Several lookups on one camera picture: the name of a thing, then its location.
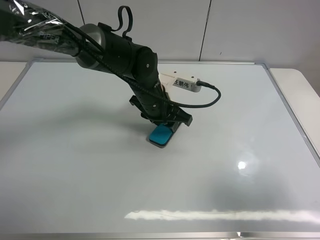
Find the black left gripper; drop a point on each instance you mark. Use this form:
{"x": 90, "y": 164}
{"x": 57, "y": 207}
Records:
{"x": 158, "y": 111}

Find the blue whiteboard eraser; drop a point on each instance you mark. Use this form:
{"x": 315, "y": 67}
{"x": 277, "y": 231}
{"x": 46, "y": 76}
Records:
{"x": 161, "y": 135}

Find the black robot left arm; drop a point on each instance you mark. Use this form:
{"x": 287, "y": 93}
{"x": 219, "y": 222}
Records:
{"x": 97, "y": 48}

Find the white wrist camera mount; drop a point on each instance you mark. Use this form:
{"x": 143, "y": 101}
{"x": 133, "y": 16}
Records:
{"x": 174, "y": 79}

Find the white whiteboard with aluminium frame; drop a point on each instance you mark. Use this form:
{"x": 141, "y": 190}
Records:
{"x": 75, "y": 162}

